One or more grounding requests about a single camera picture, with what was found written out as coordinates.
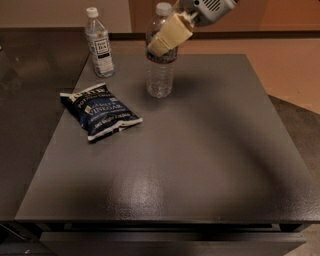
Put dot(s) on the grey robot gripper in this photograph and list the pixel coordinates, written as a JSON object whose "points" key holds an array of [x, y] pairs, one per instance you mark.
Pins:
{"points": [[210, 11]]}

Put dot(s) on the clear water bottle red label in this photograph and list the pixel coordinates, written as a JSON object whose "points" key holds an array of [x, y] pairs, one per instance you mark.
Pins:
{"points": [[159, 70]]}

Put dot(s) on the blue label plastic bottle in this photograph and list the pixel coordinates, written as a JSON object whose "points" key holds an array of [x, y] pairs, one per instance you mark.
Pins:
{"points": [[99, 45]]}

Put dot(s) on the blue salt vinegar chip bag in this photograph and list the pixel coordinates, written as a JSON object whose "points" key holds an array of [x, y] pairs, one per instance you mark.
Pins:
{"points": [[99, 112]]}

